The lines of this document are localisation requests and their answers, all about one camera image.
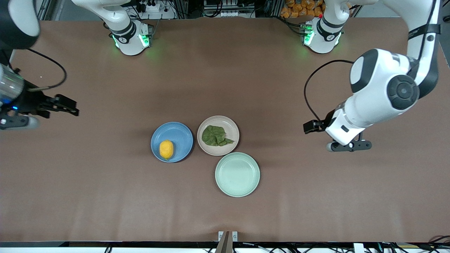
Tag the silver aluminium frame post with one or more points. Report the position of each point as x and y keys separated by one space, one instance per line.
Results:
x=44 y=8

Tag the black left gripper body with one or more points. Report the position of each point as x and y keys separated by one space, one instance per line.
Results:
x=329 y=120

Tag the small white box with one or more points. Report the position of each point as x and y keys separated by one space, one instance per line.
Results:
x=358 y=248

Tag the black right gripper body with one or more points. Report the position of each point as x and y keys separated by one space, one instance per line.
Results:
x=31 y=101

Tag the blue plate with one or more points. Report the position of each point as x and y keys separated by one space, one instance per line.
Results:
x=179 y=137

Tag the brown table cover sheet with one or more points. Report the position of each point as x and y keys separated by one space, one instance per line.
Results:
x=334 y=211

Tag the bag of orange fruits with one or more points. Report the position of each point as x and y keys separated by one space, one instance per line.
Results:
x=299 y=8

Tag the beige plate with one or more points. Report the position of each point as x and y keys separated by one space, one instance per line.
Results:
x=230 y=128

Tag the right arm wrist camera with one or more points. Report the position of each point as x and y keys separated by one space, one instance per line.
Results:
x=21 y=123

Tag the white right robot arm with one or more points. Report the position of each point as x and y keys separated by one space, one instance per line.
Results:
x=126 y=21

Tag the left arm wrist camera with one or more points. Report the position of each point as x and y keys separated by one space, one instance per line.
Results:
x=351 y=146

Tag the light green plate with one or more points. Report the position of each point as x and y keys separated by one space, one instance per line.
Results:
x=237 y=174

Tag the white power strip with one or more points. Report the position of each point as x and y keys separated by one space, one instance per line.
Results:
x=154 y=14

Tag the yellow lemon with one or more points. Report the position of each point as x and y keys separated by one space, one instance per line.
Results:
x=166 y=149

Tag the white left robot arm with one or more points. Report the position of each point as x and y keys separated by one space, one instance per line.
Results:
x=379 y=80

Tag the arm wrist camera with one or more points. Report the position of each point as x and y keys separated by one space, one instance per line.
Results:
x=351 y=146
x=21 y=123

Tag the green lettuce leaf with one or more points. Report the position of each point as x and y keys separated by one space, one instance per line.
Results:
x=212 y=136

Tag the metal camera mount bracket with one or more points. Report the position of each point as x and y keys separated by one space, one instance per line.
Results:
x=225 y=246

